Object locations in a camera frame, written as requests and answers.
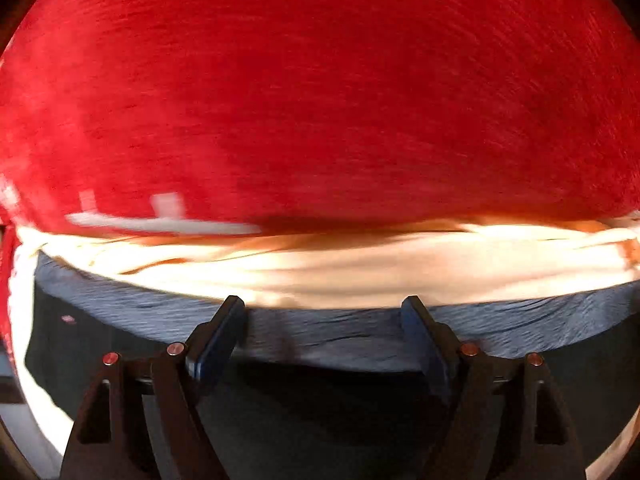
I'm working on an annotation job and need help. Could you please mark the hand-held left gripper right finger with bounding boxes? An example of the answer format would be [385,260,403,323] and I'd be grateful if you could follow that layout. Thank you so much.
[400,295,587,480]

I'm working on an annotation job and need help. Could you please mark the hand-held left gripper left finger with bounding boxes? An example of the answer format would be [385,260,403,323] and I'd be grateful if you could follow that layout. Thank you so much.
[60,295,248,480]

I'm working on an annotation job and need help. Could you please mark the cream white bed sheet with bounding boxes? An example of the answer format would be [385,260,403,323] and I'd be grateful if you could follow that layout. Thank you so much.
[7,217,640,480]

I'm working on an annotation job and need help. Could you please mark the red blanket with white characters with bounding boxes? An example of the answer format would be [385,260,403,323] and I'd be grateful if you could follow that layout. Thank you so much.
[0,0,640,361]

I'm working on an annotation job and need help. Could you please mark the black pants with patterned waistband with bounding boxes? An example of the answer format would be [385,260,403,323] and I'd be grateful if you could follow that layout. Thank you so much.
[25,252,640,480]

